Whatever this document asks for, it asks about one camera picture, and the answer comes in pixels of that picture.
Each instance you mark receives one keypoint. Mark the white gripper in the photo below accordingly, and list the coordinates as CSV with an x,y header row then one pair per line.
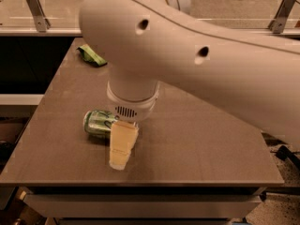
x,y
131,109

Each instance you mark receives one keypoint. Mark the green soda can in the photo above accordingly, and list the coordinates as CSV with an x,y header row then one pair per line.
x,y
98,123

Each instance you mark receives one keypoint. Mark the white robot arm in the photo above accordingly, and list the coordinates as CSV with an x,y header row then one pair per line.
x,y
253,77

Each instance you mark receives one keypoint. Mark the green snack bag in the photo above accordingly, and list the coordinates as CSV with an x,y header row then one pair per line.
x,y
91,57

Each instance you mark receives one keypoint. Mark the white drawer front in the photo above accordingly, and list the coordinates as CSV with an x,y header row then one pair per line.
x,y
142,206

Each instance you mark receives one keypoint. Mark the left metal glass bracket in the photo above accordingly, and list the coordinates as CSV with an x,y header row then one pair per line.
x,y
42,24

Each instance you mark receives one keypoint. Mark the metal glass bracket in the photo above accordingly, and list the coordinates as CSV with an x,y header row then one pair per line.
x,y
277,25
42,24

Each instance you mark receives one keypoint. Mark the right metal glass bracket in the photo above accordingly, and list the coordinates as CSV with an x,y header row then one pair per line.
x,y
277,25

